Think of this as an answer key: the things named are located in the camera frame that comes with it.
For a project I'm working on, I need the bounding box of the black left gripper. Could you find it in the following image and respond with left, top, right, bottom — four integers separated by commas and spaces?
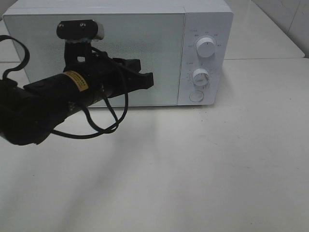
61, 52, 154, 106

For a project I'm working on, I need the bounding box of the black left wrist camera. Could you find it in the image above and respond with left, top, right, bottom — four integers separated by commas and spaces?
56, 19, 105, 68

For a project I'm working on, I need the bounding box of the white microwave oven body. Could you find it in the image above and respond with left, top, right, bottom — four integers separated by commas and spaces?
2, 0, 233, 105

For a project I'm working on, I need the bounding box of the black left camera cable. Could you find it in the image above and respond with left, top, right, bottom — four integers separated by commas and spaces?
0, 35, 129, 140

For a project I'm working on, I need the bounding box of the upper white power knob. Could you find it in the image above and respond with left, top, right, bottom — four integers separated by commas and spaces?
196, 35, 216, 58

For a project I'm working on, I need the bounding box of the round door release button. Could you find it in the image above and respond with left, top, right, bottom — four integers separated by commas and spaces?
189, 90, 204, 102

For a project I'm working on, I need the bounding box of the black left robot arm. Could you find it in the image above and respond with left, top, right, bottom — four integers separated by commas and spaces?
0, 51, 154, 145

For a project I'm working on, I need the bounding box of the white microwave door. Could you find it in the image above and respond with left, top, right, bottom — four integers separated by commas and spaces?
4, 14, 184, 106

